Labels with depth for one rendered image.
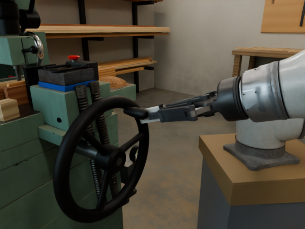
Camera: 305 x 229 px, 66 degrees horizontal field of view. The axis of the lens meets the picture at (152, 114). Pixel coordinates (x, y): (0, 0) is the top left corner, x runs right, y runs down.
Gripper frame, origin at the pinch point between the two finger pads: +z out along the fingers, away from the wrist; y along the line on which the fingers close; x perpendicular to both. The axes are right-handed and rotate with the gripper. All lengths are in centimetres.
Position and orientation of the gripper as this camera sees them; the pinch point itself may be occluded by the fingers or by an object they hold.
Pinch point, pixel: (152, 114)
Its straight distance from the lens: 51.7
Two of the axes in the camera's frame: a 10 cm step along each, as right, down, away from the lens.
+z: -7.8, 1.5, 6.1
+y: -5.6, 2.9, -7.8
